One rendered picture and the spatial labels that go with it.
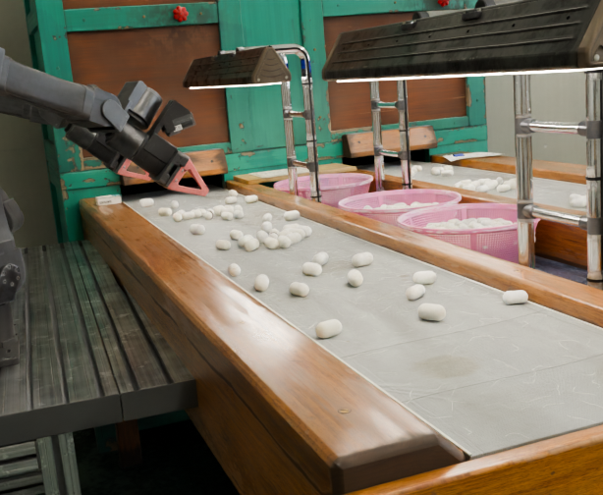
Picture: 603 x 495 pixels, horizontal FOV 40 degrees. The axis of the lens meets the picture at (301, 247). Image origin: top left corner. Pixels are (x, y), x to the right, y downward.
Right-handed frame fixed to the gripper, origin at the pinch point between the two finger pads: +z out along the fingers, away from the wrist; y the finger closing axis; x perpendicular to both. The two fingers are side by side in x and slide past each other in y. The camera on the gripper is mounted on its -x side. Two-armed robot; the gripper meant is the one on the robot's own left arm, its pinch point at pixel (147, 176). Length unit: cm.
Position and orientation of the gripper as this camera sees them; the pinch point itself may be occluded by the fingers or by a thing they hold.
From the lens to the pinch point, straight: 191.6
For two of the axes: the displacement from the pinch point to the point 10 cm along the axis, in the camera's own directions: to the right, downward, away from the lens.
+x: -5.4, 8.4, -0.5
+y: -3.5, -1.7, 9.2
